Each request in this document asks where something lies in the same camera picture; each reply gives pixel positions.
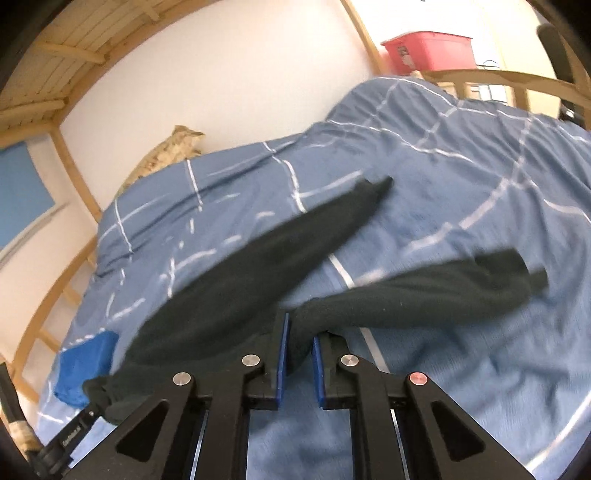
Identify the beige patterned pillow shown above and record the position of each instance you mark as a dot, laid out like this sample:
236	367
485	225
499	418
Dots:
161	154

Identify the blue wall panel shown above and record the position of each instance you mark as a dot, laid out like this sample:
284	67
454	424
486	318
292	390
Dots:
21	194

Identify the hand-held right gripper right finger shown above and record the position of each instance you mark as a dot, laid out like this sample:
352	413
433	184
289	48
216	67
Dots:
318	369

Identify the red storage bin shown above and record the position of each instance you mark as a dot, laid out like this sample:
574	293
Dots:
429	50

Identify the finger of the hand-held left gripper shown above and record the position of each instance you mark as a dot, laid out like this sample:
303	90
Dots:
94	399

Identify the bright blue towel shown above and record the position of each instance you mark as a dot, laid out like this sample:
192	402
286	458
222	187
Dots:
85	364

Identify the black chair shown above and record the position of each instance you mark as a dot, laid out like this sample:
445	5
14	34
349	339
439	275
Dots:
556	50

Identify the blue checked blanket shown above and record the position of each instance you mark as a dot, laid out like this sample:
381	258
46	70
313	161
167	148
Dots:
461	184

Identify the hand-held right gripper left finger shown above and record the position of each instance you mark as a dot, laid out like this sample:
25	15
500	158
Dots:
281	355

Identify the black knitted garment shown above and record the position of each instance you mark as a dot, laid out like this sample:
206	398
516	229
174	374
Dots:
240	286

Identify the wooden bed frame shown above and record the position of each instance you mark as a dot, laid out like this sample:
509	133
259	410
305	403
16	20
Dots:
69	60

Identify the black pole with tape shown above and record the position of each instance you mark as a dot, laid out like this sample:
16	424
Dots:
18	415

